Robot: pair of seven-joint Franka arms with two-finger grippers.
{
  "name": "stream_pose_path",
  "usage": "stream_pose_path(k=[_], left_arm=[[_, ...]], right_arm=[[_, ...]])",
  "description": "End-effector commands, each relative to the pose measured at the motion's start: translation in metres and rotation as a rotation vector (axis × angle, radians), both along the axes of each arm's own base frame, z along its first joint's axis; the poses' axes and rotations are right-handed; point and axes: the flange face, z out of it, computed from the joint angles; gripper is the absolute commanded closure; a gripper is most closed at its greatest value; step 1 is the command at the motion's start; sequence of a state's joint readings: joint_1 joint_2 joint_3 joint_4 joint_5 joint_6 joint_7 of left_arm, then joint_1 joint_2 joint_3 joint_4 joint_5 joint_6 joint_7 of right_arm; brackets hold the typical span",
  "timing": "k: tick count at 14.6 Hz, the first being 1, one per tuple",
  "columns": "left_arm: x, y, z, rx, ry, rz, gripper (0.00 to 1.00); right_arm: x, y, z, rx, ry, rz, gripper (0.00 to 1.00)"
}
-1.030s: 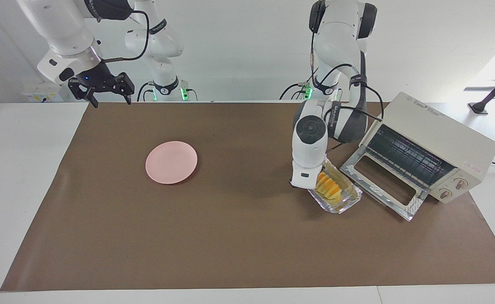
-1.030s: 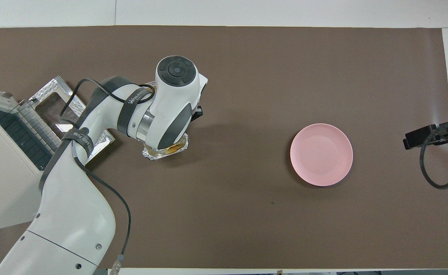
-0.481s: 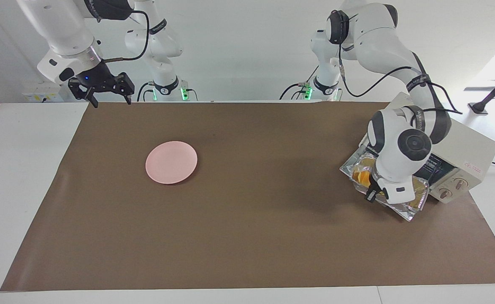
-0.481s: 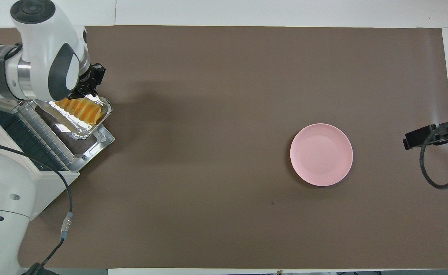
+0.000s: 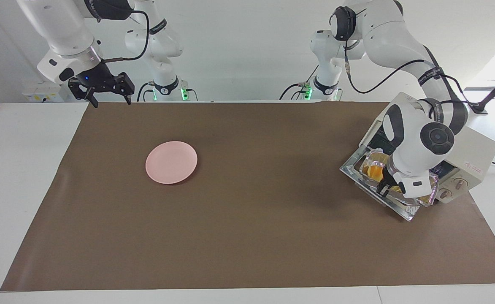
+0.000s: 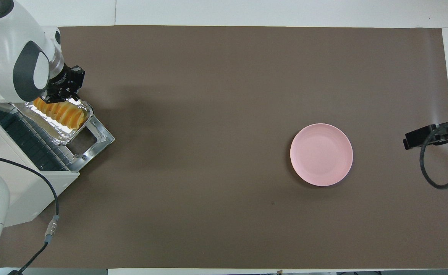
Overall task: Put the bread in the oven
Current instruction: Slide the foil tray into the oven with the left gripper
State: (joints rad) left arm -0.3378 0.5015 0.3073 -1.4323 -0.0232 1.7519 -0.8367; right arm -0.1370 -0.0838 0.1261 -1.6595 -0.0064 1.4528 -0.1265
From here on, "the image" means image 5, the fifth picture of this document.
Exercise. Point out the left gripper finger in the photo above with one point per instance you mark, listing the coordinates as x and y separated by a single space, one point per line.
382 190

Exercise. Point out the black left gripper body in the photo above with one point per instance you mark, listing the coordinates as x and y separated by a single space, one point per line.
390 176

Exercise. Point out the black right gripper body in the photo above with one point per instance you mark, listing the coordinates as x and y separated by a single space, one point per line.
97 78

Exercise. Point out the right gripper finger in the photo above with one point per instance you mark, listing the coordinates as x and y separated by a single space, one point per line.
129 98
91 97

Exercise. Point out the golden ridged bread loaf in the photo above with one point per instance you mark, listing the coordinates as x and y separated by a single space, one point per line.
374 171

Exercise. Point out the aluminium foil baking tray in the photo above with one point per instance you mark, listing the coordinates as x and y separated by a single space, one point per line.
374 158

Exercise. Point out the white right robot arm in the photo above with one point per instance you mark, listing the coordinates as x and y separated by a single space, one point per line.
68 33

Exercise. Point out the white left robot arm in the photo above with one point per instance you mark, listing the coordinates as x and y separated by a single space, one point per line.
416 139

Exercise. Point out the glass oven door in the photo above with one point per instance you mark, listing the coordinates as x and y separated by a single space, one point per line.
350 171

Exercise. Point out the beige oven knob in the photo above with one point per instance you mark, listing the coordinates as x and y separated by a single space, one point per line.
444 194
461 183

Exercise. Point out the cream toaster oven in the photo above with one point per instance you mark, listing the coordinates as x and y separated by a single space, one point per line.
479 152

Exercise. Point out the pink round plate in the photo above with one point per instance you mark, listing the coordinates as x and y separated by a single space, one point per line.
171 162

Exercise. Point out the brown table mat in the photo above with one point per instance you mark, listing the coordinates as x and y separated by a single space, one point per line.
251 232

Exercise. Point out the white wall socket box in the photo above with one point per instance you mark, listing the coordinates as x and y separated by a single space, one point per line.
36 95

